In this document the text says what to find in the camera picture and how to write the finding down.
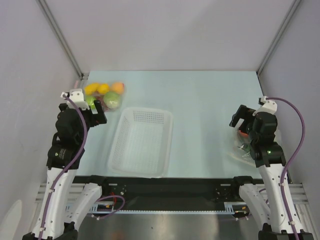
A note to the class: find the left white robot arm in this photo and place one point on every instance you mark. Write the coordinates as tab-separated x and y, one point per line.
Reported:
55	222

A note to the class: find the green fake apple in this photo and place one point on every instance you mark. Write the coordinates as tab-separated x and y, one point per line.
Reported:
91	101

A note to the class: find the white perforated plastic basket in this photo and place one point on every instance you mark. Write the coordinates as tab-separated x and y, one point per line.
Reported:
142	143

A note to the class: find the orange fake peach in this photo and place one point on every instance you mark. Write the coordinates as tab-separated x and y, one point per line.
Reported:
118	87

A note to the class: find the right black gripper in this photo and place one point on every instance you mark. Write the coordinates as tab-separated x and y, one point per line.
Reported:
239	117

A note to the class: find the left aluminium frame post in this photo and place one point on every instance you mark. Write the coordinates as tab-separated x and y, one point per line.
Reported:
48	15

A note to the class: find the right aluminium frame post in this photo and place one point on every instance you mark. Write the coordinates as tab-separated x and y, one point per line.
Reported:
279	34

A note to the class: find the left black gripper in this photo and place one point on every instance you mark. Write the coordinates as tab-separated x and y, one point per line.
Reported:
96	118

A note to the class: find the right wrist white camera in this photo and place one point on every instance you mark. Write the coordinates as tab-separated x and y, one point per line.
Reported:
268	106

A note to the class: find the clear zip top bag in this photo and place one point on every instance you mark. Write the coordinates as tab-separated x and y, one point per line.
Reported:
241	149

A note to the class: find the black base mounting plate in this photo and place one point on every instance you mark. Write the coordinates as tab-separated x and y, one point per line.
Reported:
174	190

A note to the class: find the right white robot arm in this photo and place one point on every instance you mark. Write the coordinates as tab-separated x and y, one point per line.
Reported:
276	216

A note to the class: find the pale green fake cabbage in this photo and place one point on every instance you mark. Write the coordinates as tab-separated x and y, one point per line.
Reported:
112	100

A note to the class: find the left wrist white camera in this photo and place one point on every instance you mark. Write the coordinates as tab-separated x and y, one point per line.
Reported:
77	97

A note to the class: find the yellow fake lemon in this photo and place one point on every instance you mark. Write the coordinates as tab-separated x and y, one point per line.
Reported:
103	89

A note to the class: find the aluminium frame post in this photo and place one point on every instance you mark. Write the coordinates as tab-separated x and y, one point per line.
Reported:
279	34
48	15

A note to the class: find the white slotted cable duct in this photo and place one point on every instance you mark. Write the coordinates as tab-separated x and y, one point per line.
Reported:
185	208

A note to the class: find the yellow fake mango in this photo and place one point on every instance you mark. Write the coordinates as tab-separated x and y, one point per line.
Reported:
91	88

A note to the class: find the wrist white camera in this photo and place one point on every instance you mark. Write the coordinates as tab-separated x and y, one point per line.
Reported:
268	106
77	97

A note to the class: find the zip bag of fake fruit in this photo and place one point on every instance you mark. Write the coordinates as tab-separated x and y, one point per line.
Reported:
100	98

